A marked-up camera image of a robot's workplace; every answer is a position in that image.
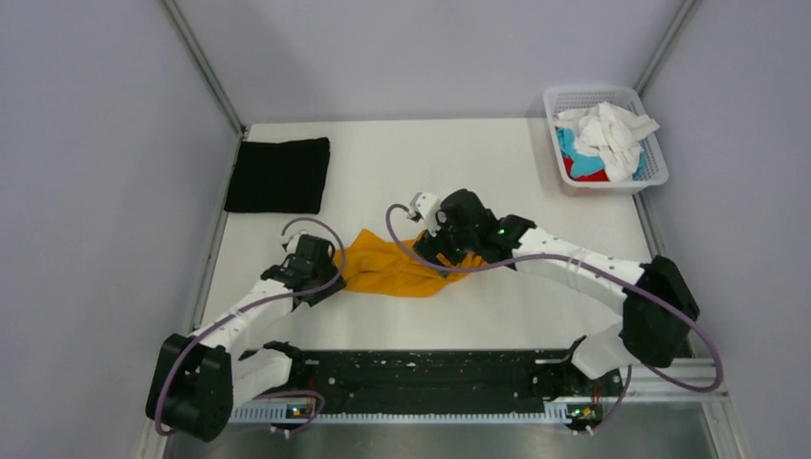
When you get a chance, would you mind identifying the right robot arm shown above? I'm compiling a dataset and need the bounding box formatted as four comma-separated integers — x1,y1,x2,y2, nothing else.
407,188,700,394

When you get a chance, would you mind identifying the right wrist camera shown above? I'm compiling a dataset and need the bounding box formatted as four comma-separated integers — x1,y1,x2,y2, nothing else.
407,192,441,235

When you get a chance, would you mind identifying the red t-shirt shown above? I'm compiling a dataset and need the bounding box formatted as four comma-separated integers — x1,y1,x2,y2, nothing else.
562,156,609,183

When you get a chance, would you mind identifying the folded black t-shirt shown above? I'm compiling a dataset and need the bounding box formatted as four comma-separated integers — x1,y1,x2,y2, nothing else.
224,137,331,215

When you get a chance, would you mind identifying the white t-shirt in basket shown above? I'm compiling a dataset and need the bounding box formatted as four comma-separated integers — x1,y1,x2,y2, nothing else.
553,102,660,183

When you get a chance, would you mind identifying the white plastic basket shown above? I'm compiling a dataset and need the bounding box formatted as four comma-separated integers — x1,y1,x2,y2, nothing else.
542,84,669,196

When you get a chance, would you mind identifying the light blue t-shirt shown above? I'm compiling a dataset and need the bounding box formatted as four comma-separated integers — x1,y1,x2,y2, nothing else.
555,127,606,174

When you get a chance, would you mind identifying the orange t-shirt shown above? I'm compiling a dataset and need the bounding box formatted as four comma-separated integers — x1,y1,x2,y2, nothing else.
333,229,467,298

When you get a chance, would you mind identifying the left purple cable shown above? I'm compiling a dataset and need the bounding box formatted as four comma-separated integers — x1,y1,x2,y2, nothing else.
153,217,348,438

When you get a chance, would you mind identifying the purple cable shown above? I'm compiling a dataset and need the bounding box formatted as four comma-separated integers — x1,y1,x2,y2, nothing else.
153,217,348,438
384,202,725,435

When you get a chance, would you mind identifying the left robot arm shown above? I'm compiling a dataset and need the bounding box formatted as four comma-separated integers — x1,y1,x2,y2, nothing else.
145,231,345,442

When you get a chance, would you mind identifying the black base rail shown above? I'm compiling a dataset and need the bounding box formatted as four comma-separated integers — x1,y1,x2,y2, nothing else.
277,349,623,420

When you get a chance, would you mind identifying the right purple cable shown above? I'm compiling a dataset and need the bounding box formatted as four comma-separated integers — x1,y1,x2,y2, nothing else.
384,202,725,435

